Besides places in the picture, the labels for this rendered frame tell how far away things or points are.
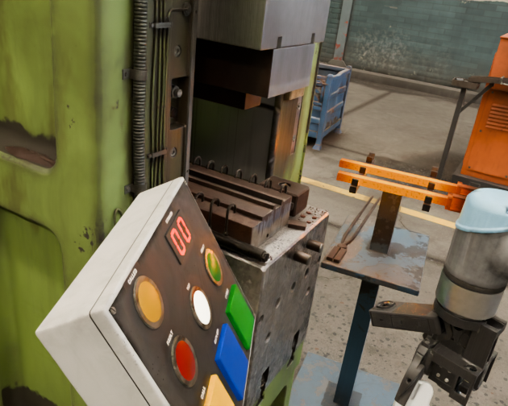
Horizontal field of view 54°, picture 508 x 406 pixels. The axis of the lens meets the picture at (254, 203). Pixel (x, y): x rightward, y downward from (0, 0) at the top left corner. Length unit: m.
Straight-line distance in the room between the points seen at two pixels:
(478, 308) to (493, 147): 3.97
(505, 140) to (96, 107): 4.02
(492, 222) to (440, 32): 8.10
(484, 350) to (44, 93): 0.84
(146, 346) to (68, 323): 0.08
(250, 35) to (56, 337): 0.64
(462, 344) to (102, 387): 0.45
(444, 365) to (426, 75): 8.14
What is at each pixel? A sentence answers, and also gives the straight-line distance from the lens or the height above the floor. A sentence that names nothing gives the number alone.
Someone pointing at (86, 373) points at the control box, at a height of 1.12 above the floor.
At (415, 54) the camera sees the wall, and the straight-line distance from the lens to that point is 8.76.
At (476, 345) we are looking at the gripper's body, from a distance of 0.71.
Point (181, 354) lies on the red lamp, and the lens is 0.59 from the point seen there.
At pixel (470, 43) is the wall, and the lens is 8.61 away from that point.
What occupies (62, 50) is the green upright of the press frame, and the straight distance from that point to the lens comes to 0.89.
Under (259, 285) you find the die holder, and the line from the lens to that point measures 1.12.
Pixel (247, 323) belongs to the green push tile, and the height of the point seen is 1.00.
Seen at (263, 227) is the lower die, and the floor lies 0.96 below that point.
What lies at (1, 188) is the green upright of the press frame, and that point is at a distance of 1.12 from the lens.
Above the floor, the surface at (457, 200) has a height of 0.98.
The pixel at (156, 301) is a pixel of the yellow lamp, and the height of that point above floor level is 1.16.
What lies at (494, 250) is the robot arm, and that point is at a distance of 0.63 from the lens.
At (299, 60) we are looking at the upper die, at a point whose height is 1.33.
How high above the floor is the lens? 1.49
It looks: 25 degrees down
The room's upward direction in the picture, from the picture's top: 7 degrees clockwise
